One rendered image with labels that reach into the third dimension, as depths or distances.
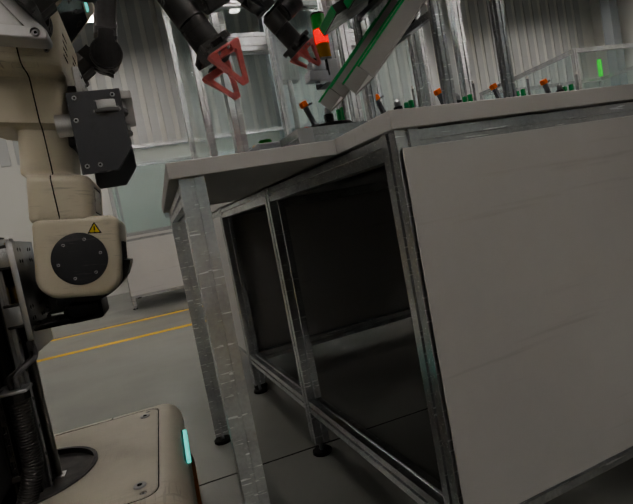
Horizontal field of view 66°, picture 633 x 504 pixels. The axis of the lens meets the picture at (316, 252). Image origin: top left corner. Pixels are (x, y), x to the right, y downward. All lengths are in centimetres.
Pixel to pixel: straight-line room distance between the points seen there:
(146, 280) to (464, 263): 581
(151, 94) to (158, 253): 415
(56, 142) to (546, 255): 98
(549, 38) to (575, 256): 1296
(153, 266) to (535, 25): 1056
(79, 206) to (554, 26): 1347
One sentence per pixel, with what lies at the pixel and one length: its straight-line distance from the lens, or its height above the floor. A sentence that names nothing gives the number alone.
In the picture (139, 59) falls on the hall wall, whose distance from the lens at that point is 1005.
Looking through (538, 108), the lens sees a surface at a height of 83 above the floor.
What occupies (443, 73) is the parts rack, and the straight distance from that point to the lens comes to 115.
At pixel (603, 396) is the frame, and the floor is 29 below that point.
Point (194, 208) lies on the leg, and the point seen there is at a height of 78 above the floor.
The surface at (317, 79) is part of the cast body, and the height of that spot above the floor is 113.
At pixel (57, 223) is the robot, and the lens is 109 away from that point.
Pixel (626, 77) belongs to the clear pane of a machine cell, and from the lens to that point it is 695.
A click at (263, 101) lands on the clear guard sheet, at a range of 297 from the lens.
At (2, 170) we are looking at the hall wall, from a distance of 989.
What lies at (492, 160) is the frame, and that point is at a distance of 89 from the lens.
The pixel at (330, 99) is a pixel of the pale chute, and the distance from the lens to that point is 137.
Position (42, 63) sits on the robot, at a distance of 113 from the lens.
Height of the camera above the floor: 72
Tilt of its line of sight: 4 degrees down
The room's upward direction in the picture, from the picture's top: 11 degrees counter-clockwise
